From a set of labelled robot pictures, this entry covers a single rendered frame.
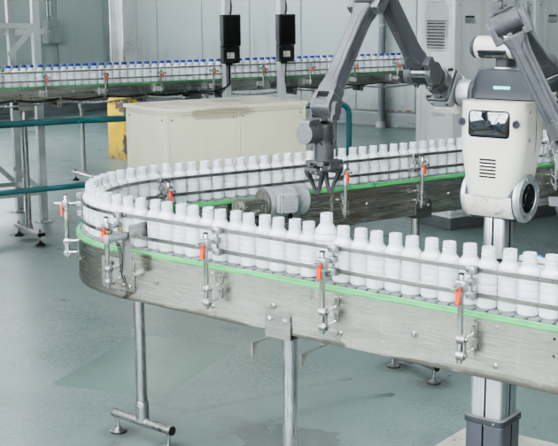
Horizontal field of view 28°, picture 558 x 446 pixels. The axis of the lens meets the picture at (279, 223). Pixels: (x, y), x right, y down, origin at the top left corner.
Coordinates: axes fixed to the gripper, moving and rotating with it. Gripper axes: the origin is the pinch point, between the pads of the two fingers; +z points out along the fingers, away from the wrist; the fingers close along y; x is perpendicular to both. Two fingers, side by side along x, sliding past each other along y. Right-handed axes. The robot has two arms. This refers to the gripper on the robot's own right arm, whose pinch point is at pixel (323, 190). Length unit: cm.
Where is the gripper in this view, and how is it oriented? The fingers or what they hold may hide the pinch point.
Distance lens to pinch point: 324.7
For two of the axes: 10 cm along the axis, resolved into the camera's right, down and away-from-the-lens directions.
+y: -6.2, 1.3, -7.7
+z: -0.1, 9.8, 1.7
